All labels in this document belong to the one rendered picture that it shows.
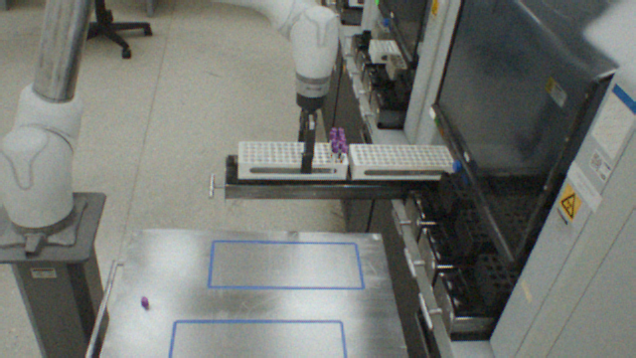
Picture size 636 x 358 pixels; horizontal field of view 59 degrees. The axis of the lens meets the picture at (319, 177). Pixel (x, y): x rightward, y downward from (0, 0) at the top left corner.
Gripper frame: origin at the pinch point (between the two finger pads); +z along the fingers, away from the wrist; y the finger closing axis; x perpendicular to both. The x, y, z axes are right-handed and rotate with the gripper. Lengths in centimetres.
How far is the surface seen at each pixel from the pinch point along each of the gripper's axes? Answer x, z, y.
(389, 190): 24.0, 7.1, 6.6
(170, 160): -51, 86, -111
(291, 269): -6.1, 4.3, 38.5
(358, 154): 15.4, 0.2, -0.9
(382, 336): 11, 4, 57
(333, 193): 8.2, 8.3, 6.6
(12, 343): -95, 86, -4
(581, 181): 38, -38, 58
